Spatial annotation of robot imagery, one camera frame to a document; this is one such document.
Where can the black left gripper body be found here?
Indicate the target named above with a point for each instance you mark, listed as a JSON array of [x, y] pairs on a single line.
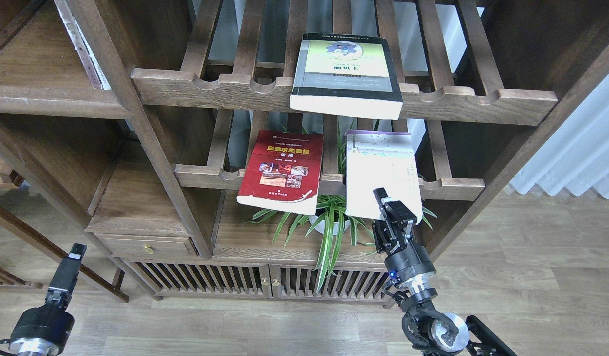
[[41, 331]]

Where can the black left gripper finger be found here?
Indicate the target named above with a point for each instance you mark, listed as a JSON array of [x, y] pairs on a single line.
[[65, 278]]

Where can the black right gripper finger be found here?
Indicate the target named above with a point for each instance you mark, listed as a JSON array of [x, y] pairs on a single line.
[[383, 200]]

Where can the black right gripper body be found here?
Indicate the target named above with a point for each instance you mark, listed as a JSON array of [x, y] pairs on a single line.
[[408, 262]]

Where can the white lavender book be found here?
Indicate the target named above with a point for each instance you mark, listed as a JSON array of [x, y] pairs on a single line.
[[380, 160]]

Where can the red cover book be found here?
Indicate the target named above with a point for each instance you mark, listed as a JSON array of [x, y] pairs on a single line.
[[283, 172]]

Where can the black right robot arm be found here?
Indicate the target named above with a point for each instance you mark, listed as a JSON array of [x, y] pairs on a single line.
[[442, 334]]

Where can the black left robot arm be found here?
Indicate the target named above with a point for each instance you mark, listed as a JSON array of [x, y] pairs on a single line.
[[44, 330]]

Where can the green spider plant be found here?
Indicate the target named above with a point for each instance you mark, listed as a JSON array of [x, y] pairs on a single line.
[[330, 220]]

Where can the brass drawer knob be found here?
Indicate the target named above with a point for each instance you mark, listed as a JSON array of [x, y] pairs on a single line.
[[148, 249]]

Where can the black and yellow book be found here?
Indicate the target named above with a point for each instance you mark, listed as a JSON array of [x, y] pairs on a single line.
[[346, 75]]

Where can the dark wooden bookshelf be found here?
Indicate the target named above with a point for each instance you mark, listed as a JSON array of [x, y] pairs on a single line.
[[150, 161]]

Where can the worn upright book spine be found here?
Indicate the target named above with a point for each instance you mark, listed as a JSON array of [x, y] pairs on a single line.
[[89, 61]]

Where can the white curtain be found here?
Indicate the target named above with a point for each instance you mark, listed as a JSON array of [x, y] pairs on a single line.
[[576, 156]]

